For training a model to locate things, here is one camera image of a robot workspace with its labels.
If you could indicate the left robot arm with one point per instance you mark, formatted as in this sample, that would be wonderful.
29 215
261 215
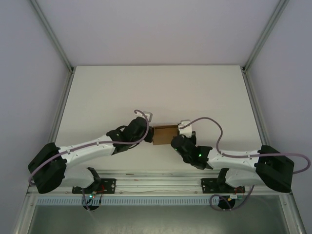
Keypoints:
85 152

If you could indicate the aluminium mounting rail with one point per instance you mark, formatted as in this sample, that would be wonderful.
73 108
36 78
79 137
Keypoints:
158 180

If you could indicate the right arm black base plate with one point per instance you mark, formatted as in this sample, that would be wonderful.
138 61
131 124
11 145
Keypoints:
209 186

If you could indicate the aluminium table side rail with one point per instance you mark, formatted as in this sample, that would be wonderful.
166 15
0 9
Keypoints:
258 114
63 104

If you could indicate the aluminium frame post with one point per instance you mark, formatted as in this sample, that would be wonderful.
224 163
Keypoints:
265 34
51 34

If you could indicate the aluminium frame leg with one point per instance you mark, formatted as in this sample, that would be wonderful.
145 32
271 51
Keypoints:
292 214
24 214

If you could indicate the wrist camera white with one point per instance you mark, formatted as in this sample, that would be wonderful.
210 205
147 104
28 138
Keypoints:
185 128
148 115

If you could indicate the black round grommet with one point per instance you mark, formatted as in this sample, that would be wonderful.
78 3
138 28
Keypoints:
225 203
91 207

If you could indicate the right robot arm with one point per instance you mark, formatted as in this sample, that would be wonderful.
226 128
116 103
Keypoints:
234 161

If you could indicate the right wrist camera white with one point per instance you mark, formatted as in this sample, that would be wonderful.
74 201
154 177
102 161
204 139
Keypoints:
185 128

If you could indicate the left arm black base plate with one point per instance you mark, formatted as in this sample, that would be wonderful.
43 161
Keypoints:
108 186

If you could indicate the brown cardboard box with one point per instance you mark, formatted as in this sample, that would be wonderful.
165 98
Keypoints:
163 136

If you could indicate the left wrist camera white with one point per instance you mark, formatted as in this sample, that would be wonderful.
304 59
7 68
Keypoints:
148 115

